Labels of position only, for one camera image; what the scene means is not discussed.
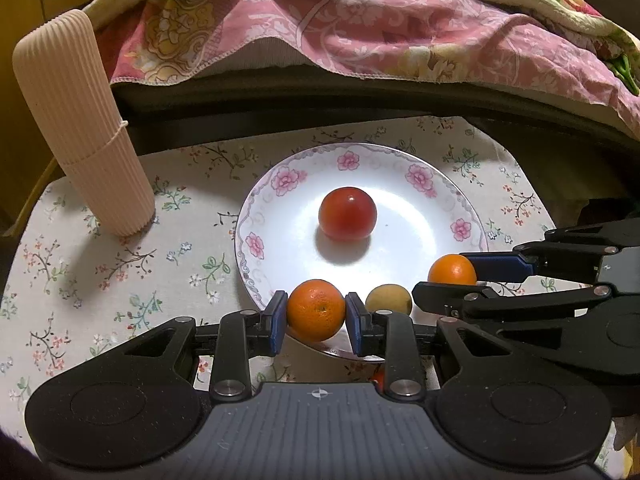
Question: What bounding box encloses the smooth small orange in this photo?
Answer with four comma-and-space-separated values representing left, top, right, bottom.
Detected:
427, 254, 477, 286

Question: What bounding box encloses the tan longan fruit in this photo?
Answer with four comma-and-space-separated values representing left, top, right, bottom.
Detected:
366, 284, 413, 315

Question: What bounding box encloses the small orange with navel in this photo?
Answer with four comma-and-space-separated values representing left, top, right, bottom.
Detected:
286, 280, 346, 342

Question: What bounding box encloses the red cherry tomato with stem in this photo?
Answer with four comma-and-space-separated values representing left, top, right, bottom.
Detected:
370, 366, 385, 392

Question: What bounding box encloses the dark sofa edge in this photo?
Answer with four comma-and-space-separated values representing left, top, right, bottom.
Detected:
112, 65, 639, 226

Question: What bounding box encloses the white floral plate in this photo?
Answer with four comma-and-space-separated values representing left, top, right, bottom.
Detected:
235, 143, 488, 309

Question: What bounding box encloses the large red tomato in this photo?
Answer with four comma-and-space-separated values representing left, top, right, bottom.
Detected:
318, 186, 378, 242

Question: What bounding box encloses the floral tablecloth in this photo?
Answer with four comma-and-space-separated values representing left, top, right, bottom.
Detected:
1, 117, 555, 446

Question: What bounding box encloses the pink floral blanket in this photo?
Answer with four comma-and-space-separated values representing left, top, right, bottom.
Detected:
86, 0, 639, 138

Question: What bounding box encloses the pink ribbed cylinder case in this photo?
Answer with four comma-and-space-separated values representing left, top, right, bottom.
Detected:
12, 10, 155, 236

